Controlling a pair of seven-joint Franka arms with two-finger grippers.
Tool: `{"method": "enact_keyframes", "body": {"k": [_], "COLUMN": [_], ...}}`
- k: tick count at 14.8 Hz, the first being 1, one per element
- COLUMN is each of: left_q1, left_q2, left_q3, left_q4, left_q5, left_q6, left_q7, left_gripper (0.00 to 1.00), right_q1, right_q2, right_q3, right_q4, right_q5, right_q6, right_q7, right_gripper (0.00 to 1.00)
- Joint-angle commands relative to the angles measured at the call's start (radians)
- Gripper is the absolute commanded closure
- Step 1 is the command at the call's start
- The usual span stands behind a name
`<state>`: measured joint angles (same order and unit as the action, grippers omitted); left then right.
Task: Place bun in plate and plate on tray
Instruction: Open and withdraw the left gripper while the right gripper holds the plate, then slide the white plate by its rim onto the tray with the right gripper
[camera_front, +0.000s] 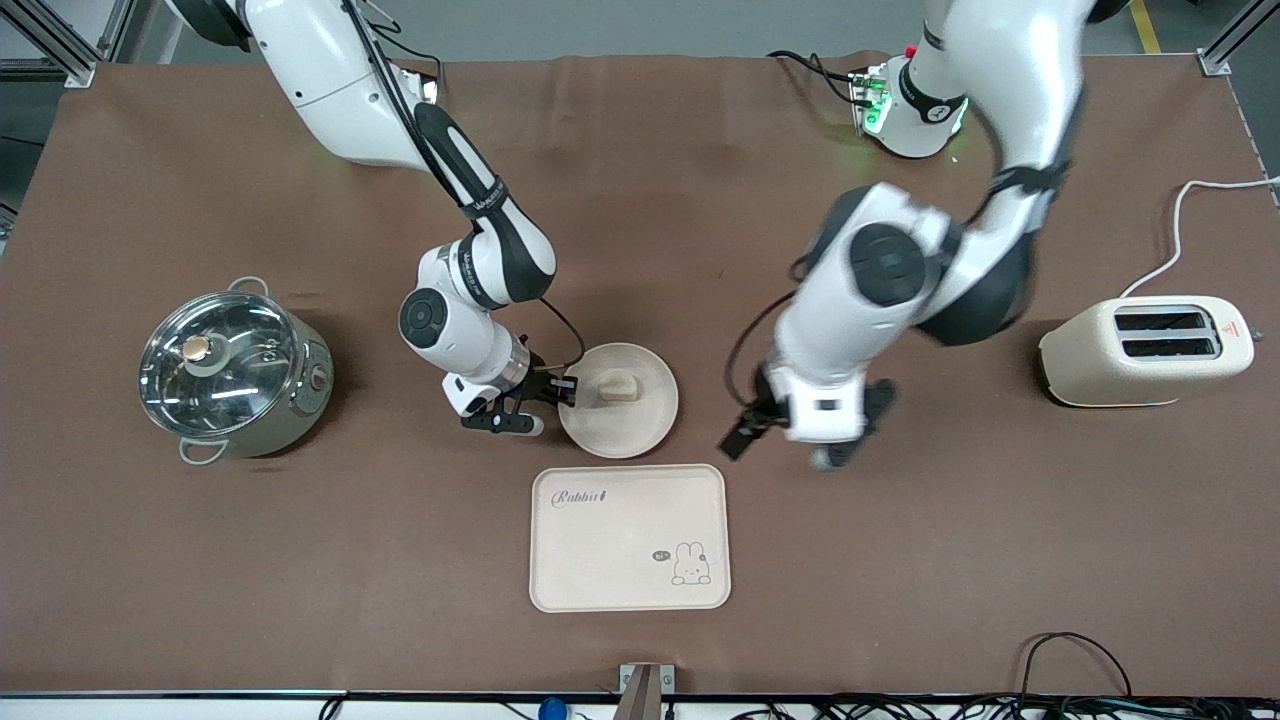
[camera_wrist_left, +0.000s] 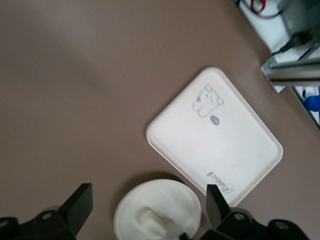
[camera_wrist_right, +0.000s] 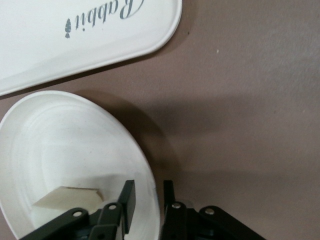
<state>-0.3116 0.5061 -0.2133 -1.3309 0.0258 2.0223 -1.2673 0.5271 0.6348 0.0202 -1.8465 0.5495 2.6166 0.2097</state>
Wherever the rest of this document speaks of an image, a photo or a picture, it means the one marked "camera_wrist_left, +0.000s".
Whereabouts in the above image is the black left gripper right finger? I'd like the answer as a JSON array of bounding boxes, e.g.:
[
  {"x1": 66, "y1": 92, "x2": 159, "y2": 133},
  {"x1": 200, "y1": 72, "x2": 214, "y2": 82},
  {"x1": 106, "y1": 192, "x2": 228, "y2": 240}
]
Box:
[{"x1": 201, "y1": 184, "x2": 270, "y2": 240}]

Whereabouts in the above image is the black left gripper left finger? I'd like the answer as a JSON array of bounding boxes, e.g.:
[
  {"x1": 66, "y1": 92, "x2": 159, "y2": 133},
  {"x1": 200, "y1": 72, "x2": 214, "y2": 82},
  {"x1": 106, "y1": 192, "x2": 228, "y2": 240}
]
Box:
[{"x1": 17, "y1": 183, "x2": 93, "y2": 240}]

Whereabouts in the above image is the white round plate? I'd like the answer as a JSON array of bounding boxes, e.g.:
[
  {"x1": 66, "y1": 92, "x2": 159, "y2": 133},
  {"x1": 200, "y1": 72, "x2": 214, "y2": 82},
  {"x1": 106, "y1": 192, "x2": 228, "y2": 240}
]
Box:
[{"x1": 113, "y1": 177, "x2": 203, "y2": 240}]

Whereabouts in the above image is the cream rabbit print tray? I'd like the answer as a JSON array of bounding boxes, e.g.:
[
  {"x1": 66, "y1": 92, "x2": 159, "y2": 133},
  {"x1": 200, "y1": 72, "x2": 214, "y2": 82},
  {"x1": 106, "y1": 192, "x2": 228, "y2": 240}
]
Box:
[{"x1": 145, "y1": 66, "x2": 284, "y2": 208}]

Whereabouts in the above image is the blue round object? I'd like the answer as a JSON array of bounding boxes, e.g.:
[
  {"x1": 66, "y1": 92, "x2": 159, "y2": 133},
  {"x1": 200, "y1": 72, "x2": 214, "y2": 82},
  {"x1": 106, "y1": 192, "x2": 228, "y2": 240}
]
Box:
[{"x1": 303, "y1": 94, "x2": 320, "y2": 113}]

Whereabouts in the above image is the black electronics box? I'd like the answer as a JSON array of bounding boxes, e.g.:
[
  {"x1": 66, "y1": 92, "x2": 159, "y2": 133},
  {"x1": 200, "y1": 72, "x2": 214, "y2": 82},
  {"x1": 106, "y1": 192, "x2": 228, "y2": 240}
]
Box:
[{"x1": 279, "y1": 0, "x2": 320, "y2": 50}]

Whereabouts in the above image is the aluminium extrusion post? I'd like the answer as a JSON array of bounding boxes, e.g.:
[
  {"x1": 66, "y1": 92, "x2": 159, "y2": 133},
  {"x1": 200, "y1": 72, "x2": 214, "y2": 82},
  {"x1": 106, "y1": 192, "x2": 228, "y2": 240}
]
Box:
[{"x1": 260, "y1": 46, "x2": 320, "y2": 94}]

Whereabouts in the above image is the red cable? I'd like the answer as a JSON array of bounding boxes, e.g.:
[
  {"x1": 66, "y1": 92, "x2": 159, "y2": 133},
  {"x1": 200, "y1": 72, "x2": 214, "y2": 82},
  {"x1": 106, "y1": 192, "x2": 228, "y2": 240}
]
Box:
[{"x1": 249, "y1": 0, "x2": 268, "y2": 14}]

